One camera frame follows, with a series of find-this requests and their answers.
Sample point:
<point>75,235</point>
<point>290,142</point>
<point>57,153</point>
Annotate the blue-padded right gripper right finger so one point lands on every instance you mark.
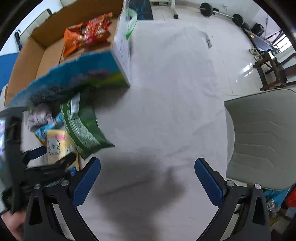
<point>248,202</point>

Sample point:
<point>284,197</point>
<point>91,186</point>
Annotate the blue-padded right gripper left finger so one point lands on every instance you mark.
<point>41,220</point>

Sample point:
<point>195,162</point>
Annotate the blue wrapper packet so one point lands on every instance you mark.
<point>41,133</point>

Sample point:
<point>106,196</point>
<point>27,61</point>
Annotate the yellow tissue pack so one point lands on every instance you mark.
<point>59,144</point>

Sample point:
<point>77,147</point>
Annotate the green snack bag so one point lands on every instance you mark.
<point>81,124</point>

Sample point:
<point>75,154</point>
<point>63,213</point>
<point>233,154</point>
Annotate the orange snack bag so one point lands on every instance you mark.
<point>74,37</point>

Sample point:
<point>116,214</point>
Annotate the red snack bag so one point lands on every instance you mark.
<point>96,30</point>

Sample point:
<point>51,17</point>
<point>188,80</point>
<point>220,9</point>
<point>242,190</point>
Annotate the person's left hand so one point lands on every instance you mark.
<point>12,225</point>

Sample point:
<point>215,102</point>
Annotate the grey plastic chair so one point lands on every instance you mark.
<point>264,139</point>

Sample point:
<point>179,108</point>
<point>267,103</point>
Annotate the open cardboard box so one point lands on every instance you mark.
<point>42,75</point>

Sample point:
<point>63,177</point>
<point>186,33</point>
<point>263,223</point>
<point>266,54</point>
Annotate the blue foam mat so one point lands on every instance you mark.
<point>6,66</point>

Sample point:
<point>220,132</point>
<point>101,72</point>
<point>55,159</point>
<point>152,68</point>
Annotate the grey table cloth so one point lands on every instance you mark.
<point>172,114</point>

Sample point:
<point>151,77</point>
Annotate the white padded chair left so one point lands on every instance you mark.
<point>21,37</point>

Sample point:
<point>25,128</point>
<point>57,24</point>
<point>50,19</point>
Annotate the dark wooden chair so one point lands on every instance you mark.
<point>268,64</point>

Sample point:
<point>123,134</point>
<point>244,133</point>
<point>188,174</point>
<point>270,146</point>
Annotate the treadmill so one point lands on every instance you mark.
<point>259,43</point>

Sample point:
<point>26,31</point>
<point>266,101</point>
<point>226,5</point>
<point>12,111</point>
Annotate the black speaker box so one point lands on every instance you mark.
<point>258,29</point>

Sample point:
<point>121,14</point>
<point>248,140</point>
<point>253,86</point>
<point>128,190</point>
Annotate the black floor mat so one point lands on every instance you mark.
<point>143,9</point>

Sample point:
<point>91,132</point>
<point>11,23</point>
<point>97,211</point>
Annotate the barbell on floor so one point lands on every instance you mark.
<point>207,10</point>

